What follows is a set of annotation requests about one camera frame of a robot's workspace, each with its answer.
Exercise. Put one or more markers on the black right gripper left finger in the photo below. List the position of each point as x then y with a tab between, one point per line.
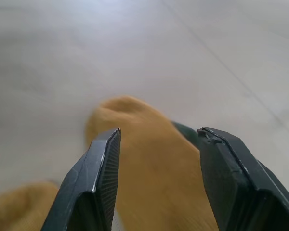
91	187

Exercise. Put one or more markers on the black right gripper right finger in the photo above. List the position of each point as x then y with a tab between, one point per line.
236	192

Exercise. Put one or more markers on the mustard yellow sock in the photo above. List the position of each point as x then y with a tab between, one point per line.
156	168
19	207

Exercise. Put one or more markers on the dark green sock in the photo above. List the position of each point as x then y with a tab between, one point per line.
186	133

